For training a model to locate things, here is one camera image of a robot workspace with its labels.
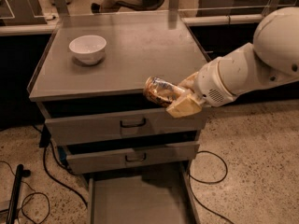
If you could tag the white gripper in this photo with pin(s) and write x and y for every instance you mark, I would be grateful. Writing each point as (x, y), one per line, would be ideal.
(207, 84)

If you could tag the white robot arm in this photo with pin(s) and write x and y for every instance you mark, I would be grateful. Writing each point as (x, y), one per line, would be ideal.
(269, 61)

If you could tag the grey metal drawer cabinet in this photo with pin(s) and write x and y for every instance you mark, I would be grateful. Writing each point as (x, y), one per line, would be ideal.
(139, 45)

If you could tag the middle grey drawer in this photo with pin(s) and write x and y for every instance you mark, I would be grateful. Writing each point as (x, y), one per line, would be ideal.
(132, 152)

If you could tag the grey drawer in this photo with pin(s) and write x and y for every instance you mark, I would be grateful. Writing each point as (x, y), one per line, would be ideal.
(106, 118)
(155, 194)
(132, 152)

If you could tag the bottom grey drawer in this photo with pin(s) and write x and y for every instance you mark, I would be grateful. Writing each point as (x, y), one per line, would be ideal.
(155, 194)

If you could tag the top grey drawer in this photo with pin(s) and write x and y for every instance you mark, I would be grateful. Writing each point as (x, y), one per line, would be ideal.
(106, 118)

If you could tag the white ceramic bowl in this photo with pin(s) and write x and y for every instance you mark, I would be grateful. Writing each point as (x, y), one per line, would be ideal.
(88, 49)

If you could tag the black bar on floor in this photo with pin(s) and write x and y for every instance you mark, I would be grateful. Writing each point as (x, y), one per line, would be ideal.
(14, 198)

